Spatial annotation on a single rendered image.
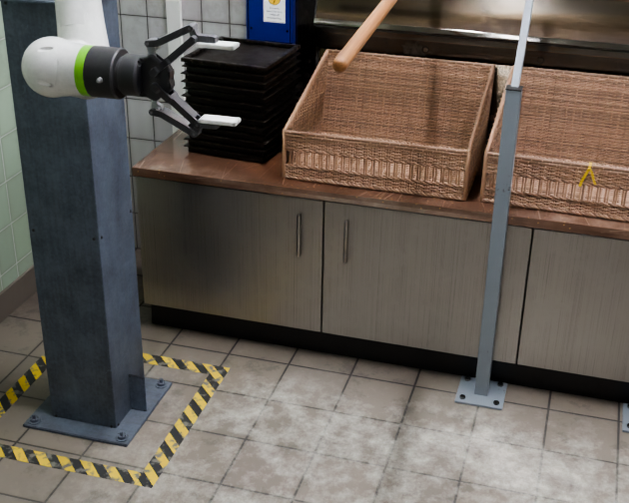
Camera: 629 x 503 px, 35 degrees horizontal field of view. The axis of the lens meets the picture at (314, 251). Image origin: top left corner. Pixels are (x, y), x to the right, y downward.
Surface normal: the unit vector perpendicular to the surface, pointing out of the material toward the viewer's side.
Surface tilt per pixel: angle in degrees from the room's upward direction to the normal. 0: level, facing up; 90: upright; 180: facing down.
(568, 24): 70
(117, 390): 90
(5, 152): 90
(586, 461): 0
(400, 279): 90
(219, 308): 90
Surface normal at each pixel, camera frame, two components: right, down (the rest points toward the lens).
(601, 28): -0.26, 0.10
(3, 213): 0.96, 0.14
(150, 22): -0.28, 0.43
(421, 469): 0.01, -0.89
